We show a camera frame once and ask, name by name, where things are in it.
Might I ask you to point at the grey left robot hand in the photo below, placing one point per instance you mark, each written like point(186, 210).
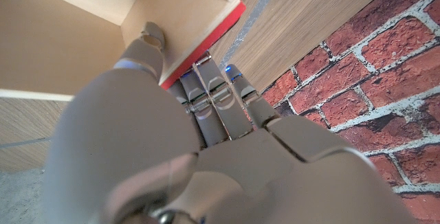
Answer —
point(120, 141)

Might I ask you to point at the printed brick wall backdrop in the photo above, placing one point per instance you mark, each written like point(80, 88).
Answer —
point(378, 62)

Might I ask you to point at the wooden drawer with red front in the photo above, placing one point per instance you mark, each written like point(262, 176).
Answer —
point(185, 11)

